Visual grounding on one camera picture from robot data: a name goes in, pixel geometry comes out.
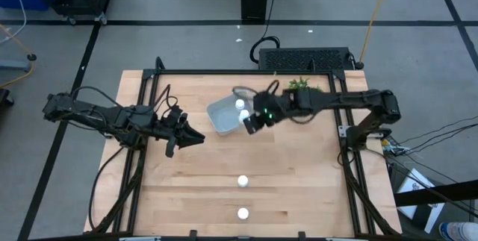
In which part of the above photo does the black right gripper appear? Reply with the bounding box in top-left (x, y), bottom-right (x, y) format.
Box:
top-left (243, 91), bottom-right (288, 135)

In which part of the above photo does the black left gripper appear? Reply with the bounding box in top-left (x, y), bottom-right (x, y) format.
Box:
top-left (155, 105), bottom-right (205, 159)

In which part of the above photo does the white plastic basket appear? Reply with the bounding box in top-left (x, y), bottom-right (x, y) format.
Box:
top-left (206, 93), bottom-right (257, 137)

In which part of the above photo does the small green potted plant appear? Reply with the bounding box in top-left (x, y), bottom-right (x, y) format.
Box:
top-left (287, 77), bottom-right (324, 93)

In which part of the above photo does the black perforated metal case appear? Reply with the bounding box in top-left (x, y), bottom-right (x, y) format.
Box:
top-left (258, 46), bottom-right (355, 72)

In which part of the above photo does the white paper box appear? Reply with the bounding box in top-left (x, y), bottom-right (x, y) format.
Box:
top-left (395, 168), bottom-right (446, 234)

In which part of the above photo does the black metal beam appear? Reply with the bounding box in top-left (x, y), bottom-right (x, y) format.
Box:
top-left (394, 179), bottom-right (478, 208)

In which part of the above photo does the grey flat floor stand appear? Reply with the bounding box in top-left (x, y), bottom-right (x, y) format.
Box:
top-left (0, 58), bottom-right (31, 72)

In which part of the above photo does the black aluminium table frame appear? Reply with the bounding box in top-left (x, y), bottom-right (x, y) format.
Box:
top-left (84, 57), bottom-right (403, 239)

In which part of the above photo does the black floor cable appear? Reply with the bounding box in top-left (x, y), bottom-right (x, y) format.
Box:
top-left (249, 0), bottom-right (300, 65)

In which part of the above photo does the long yellow cable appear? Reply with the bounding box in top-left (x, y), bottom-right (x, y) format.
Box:
top-left (354, 0), bottom-right (394, 69)

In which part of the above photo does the bundle of black cables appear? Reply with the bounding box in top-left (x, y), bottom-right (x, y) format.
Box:
top-left (388, 116), bottom-right (478, 157)

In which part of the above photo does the yellow floor cable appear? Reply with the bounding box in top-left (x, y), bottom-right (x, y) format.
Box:
top-left (0, 24), bottom-right (37, 90)

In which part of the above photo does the white floor cable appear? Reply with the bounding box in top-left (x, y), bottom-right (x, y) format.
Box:
top-left (0, 0), bottom-right (28, 45)

